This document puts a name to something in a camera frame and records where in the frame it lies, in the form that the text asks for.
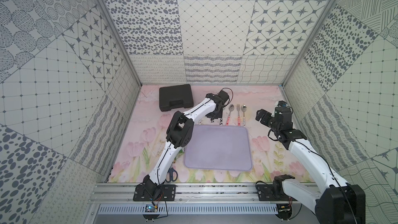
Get spoon with pink handle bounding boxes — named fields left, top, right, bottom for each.
left=226, top=104, right=235, bottom=125

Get fork with pink handle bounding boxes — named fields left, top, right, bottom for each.
left=236, top=104, right=241, bottom=126

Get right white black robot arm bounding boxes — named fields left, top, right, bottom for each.
left=256, top=101, right=366, bottom=224

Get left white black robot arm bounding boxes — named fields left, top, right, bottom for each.
left=142, top=88, right=233, bottom=199

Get black plastic tool case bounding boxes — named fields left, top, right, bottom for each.
left=159, top=84, right=194, bottom=112

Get lavender rectangular tray mat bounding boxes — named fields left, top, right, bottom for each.
left=184, top=125, right=252, bottom=171

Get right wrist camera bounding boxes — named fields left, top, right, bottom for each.
left=277, top=101, right=287, bottom=107

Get spoon with white floral handle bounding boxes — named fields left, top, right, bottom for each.
left=241, top=105, right=247, bottom=126

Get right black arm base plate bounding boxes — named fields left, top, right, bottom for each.
left=255, top=181, right=297, bottom=203

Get scissors with blue handles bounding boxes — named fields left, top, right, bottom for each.
left=165, top=167, right=178, bottom=183

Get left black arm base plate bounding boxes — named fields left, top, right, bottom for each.
left=133, top=184, right=176, bottom=202

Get aluminium mounting rail frame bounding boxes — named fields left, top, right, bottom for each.
left=87, top=181, right=346, bottom=205

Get white slotted cable duct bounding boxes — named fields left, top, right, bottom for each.
left=97, top=203, right=278, bottom=215

